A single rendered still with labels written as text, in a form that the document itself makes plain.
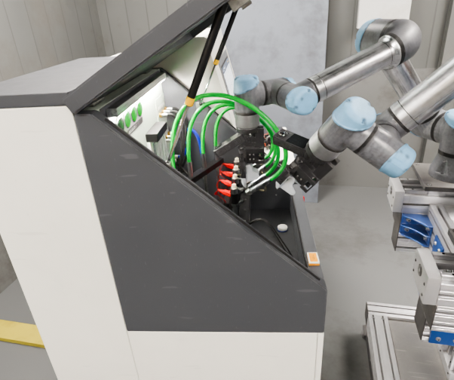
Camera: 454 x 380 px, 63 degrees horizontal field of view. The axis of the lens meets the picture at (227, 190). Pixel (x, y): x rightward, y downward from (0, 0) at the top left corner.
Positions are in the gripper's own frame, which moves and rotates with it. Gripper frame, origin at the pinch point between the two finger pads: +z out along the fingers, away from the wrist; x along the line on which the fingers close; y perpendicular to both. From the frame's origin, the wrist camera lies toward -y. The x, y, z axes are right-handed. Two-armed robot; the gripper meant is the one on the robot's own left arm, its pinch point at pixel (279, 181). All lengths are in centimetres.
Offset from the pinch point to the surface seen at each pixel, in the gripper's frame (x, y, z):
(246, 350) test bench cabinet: -30, 29, 30
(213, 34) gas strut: -12.2, -28.8, -33.3
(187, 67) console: 25, -58, 22
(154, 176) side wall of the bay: -29.7, -20.4, -5.7
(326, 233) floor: 119, 47, 154
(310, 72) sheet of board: 190, -55, 109
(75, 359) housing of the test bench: -65, -5, 55
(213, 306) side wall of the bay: -31.7, 12.3, 20.6
